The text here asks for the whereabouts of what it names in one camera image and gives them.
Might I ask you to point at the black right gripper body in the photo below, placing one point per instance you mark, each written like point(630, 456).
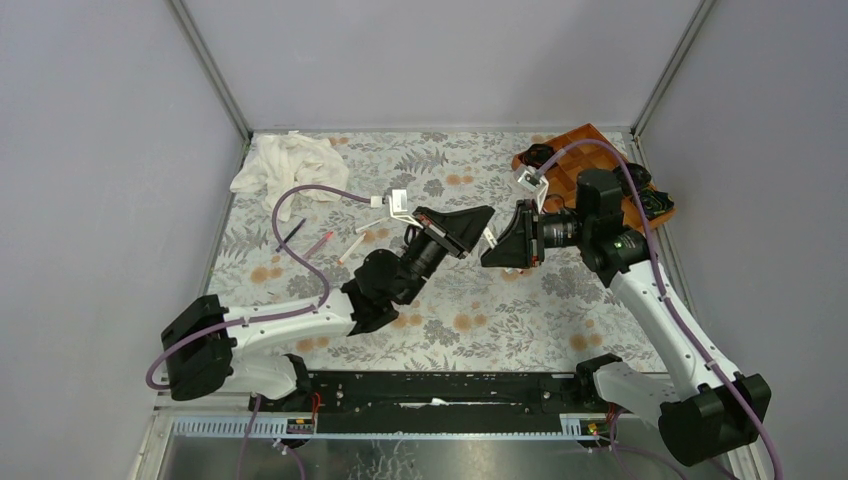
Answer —
point(537, 232)

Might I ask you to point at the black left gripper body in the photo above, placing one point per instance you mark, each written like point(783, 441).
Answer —
point(436, 235)

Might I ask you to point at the white pen blue tip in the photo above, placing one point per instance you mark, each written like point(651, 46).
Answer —
point(489, 238)

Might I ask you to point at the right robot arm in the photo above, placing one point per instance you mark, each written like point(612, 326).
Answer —
point(709, 408)

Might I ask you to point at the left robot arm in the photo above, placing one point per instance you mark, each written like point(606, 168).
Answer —
point(209, 346)

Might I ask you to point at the white pen red tip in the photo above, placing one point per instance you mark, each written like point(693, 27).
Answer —
point(342, 259)

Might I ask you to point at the pink pen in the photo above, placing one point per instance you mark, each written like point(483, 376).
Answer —
point(318, 245)

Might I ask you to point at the black pen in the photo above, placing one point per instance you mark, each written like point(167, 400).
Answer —
point(290, 235)

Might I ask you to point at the floral patterned mat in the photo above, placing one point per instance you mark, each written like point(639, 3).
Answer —
point(467, 318)

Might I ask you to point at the orange compartment tray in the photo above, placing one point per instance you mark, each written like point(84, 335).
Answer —
point(658, 205)

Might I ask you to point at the white crumpled cloth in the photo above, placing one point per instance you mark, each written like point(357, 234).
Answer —
point(276, 163)

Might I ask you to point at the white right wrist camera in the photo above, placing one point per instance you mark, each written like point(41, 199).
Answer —
point(527, 177)

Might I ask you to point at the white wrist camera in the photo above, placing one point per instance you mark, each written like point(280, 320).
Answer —
point(395, 203)
point(527, 177)

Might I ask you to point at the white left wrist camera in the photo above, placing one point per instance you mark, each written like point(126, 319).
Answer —
point(395, 203)

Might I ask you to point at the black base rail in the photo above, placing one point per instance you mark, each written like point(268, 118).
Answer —
point(348, 402)

